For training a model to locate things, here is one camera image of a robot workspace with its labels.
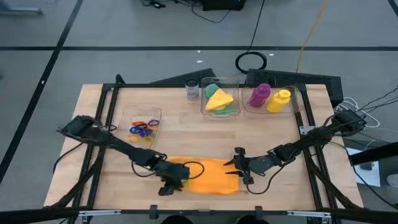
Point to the magenta sports bottle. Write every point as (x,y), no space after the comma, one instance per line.
(259,95)

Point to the black table frame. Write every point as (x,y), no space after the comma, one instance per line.
(136,85)

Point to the white paper sheet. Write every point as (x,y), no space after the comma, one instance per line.
(367,174)

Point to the black box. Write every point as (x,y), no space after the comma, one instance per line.
(224,4)

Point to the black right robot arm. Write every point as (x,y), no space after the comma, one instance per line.
(311,140)

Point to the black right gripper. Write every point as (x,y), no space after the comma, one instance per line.
(258,165)

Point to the black beam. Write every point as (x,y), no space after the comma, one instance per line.
(373,154)

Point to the clear plastic bin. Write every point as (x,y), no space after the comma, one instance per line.
(127,115)
(236,93)
(295,105)

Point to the yellow microfibre cloth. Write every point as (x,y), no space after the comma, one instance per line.
(219,99)

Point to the white drink can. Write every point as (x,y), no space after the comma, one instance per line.
(192,90)

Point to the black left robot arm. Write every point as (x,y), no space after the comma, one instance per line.
(124,149)

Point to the green microfibre cloth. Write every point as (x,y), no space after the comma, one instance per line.
(211,88)

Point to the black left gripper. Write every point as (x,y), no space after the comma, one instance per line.
(172,174)

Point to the yellow sports bottle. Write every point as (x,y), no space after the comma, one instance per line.
(276,102)

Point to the orange microfibre cloth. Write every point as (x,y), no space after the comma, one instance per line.
(214,177)

